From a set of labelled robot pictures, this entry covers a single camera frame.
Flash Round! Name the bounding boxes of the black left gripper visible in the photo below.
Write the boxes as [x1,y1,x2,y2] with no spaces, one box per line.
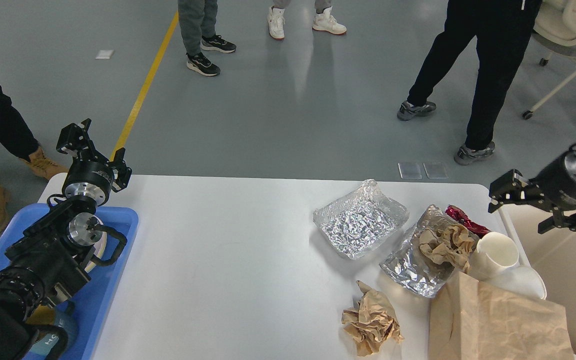
[55,118,133,207]

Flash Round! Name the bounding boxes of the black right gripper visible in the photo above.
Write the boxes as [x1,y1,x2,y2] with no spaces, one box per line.
[487,145,576,234]

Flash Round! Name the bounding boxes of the white paper cup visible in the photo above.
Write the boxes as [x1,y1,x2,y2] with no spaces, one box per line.
[466,231,519,281]

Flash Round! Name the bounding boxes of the brown paper bag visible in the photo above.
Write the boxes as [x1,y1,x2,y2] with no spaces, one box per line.
[428,272,574,360]

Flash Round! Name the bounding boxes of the foil bag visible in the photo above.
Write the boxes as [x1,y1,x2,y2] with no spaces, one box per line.
[380,203,457,299]

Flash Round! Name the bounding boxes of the aluminium foil tray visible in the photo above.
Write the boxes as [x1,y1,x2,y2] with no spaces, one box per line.
[312,178,410,260]

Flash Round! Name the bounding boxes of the pink plate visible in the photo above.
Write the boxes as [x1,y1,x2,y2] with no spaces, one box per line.
[81,215,108,273]

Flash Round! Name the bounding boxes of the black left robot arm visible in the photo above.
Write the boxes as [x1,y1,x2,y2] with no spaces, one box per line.
[0,118,132,360]

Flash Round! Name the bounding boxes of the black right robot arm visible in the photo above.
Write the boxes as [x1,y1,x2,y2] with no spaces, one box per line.
[487,143,576,234]

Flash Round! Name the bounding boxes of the cream plastic bin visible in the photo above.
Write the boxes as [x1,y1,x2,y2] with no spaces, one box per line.
[499,204,576,357]

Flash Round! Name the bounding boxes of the red small object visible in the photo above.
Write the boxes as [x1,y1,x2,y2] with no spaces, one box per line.
[445,204,491,238]

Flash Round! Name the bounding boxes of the white paper bowl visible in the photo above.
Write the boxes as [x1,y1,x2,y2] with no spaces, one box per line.
[484,265,547,300]

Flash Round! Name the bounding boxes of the clear floor plate right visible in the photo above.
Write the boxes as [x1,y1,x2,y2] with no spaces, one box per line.
[423,161,450,180]

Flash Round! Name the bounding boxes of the clear floor plate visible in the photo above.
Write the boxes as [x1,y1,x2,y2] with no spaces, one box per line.
[423,161,450,180]
[397,162,423,180]

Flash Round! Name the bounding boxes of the clear floor plate left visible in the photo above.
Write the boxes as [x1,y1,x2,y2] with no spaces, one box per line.
[397,162,423,180]

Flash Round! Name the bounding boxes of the blue plastic tray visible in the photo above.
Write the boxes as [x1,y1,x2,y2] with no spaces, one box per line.
[0,203,139,360]

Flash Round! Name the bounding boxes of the teal HOME mug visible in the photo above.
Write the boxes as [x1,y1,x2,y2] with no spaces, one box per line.
[30,309,79,356]

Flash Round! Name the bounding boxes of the person in black sneakers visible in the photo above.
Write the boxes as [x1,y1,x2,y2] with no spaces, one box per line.
[177,0,237,77]

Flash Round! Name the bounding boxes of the yellow plate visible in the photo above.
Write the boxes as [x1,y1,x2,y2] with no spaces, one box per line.
[25,305,59,326]

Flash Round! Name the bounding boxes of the white office chair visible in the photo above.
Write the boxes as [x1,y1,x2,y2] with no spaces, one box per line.
[521,0,576,120]

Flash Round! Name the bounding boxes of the person in grey sneakers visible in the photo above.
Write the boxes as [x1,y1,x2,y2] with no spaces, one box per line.
[397,0,543,166]

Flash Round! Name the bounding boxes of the crumpled brown paper ball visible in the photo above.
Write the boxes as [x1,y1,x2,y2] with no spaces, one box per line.
[341,280,405,357]

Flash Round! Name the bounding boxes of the person in white sneakers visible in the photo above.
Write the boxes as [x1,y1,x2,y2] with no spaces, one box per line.
[267,0,348,41]

